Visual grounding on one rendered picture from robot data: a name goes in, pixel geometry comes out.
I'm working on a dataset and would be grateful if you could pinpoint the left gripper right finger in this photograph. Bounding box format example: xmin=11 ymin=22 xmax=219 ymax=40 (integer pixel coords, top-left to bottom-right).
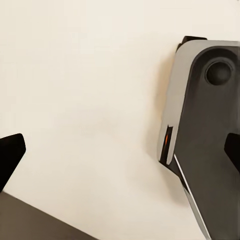
xmin=224 ymin=132 xmax=240 ymax=173

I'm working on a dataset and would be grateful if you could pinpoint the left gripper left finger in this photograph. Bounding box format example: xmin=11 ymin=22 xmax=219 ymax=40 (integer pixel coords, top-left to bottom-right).
xmin=0 ymin=133 xmax=26 ymax=193

